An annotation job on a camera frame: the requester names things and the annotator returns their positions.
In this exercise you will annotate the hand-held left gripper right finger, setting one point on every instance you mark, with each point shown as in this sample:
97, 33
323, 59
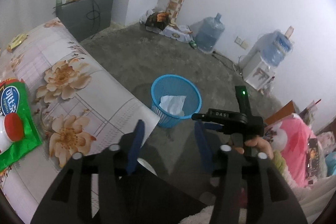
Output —
203, 148

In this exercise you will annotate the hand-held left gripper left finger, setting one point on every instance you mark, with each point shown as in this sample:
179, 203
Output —
136, 145

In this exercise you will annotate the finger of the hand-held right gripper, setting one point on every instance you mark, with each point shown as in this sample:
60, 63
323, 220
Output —
212, 126
202, 116

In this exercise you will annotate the white paper sheet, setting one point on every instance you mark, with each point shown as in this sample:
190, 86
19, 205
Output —
172, 104

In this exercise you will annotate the blue plastic basket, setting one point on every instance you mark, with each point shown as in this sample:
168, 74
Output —
168, 85

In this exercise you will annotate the person's right hand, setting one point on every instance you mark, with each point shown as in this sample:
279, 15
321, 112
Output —
261, 146

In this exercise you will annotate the black trousers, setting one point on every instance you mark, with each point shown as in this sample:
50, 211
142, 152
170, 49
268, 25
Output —
157, 195

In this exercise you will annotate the pink printed bag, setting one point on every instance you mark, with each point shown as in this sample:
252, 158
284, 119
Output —
296, 140

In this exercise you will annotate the white power strip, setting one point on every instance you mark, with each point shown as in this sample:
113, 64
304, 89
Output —
237, 68

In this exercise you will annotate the white water dispenser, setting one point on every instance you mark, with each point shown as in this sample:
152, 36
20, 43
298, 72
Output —
256, 69

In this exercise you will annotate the floral tablecloth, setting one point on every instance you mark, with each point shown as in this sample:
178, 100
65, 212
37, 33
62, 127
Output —
92, 98

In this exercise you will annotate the blue dispenser water bottle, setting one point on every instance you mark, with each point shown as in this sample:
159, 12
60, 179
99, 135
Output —
278, 48

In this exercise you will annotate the blue water jug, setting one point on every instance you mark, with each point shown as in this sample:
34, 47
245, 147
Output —
210, 32

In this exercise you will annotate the white printed carton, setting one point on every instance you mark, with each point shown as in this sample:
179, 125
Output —
176, 32

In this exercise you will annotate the black snack bag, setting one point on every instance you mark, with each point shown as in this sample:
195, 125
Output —
156, 19

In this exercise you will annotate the green chips packet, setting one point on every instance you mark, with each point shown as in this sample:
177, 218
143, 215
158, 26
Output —
23, 145

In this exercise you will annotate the white plastic bag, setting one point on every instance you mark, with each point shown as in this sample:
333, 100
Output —
144, 18

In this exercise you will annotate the white container red cap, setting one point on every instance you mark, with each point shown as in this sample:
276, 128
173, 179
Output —
14, 125

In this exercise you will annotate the grey cabinet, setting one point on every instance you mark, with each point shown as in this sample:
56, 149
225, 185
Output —
78, 16

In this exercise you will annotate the yellow green snack packet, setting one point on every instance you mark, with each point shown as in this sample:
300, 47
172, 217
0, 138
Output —
17, 41

